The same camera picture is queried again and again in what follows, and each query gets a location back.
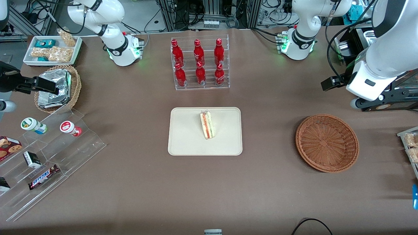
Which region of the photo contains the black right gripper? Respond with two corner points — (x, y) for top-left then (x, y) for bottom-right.
(0, 61), (60, 96)

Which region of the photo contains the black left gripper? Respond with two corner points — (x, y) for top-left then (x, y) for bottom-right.
(321, 74), (354, 91)

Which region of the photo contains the triangle sandwich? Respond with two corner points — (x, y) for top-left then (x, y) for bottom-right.
(200, 110), (216, 140)

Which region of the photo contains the small tan wicker basket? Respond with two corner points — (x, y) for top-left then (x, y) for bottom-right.
(34, 65), (82, 114)

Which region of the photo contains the white rectangular snack tray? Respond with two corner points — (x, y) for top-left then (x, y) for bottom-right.
(23, 35), (83, 67)

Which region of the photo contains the large brown wicker basket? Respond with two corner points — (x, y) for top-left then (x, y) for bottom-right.
(296, 114), (360, 173)

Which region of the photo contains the cream plastic serving tray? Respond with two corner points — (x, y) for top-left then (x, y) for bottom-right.
(168, 107), (243, 156)

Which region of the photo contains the foil wrapped package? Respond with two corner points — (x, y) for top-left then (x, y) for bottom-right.
(38, 91), (72, 109)
(39, 69), (72, 96)

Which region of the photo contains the clear bag of puffed snacks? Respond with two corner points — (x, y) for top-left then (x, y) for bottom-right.
(48, 46), (73, 63)
(31, 47), (50, 59)
(57, 27), (76, 47)

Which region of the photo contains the green cap yogurt bottle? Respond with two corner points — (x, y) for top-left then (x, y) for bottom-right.
(21, 117), (48, 135)

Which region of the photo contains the red cap yogurt bottle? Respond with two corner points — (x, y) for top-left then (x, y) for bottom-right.
(59, 120), (82, 137)

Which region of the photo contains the steel warmer pan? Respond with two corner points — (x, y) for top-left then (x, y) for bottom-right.
(357, 29), (377, 43)

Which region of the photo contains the clear acrylic stepped display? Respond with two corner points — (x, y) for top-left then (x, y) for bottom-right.
(0, 108), (107, 222)

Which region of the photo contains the red cookie box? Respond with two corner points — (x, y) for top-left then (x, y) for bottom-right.
(0, 136), (23, 162)

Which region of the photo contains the small black white carton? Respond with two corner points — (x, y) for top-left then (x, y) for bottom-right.
(23, 151), (42, 169)

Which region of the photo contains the black food warmer cabinet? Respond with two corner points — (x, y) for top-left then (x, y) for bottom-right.
(333, 26), (418, 112)

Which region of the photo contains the teal cloth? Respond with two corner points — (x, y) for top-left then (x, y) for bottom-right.
(347, 4), (373, 21)

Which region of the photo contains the Snickers chocolate bar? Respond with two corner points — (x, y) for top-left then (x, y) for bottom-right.
(28, 164), (60, 191)

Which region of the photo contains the red cola bottle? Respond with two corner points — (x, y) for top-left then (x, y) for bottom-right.
(171, 39), (184, 67)
(214, 63), (226, 86)
(195, 61), (207, 86)
(174, 63), (187, 87)
(214, 38), (225, 64)
(193, 39), (205, 66)

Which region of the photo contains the clear acrylic bottle rack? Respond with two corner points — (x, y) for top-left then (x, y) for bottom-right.
(170, 34), (231, 91)

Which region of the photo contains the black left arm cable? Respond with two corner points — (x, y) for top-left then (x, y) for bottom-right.
(326, 0), (376, 79)

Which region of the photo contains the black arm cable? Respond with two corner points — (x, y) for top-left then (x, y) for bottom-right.
(34, 0), (88, 35)
(326, 0), (376, 79)

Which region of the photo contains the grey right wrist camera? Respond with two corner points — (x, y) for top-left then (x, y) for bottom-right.
(0, 100), (17, 113)

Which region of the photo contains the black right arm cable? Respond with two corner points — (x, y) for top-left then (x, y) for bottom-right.
(34, 0), (88, 35)

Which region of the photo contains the black floor cable loop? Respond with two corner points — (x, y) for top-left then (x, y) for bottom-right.
(291, 218), (333, 235)

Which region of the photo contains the aluminium frame rack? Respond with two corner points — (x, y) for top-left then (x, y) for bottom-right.
(156, 0), (262, 32)

